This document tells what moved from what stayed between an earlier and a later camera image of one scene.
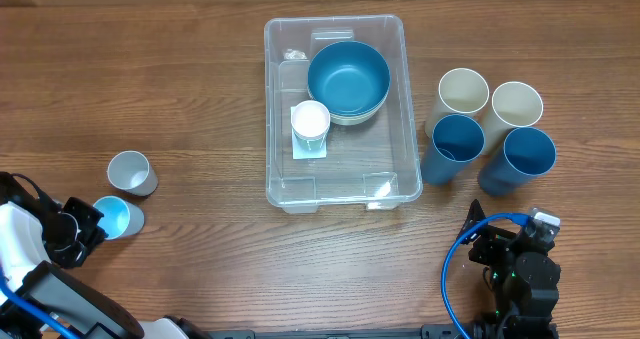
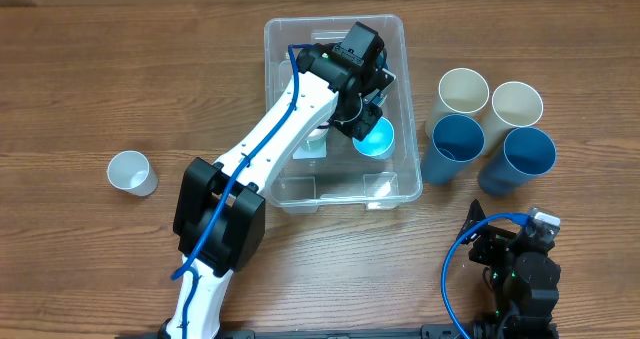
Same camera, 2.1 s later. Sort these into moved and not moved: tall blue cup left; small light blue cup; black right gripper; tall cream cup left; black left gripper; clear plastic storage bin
Moved: black left gripper; small light blue cup
Not moved: tall blue cup left; black right gripper; tall cream cup left; clear plastic storage bin
